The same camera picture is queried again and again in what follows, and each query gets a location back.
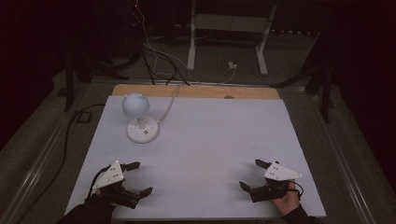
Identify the white table mat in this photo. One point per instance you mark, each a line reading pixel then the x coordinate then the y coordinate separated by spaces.
pixel 202 149

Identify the black rectangular frame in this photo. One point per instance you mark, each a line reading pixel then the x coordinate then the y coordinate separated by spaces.
pixel 84 117

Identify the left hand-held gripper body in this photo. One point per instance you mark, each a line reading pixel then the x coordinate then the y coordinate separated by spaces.
pixel 110 178

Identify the metal floor rail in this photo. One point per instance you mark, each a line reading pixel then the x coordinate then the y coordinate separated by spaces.
pixel 31 174
pixel 342 161

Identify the white metal stand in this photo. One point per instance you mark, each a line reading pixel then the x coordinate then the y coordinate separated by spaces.
pixel 190 46

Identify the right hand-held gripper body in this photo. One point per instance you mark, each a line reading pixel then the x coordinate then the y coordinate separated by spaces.
pixel 277 183

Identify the white round power strip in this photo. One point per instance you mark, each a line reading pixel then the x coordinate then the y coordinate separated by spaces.
pixel 144 134

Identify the white round lamp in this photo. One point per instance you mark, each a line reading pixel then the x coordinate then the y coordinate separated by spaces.
pixel 135 105

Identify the white plug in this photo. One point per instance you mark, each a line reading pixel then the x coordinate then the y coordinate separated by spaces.
pixel 232 65

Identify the person's left hand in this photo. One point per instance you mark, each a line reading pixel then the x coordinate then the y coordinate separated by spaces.
pixel 98 193

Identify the black stand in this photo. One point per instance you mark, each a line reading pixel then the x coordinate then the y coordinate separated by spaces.
pixel 69 90
pixel 326 99

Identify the person's right hand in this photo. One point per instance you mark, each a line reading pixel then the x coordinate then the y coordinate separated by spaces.
pixel 288 203

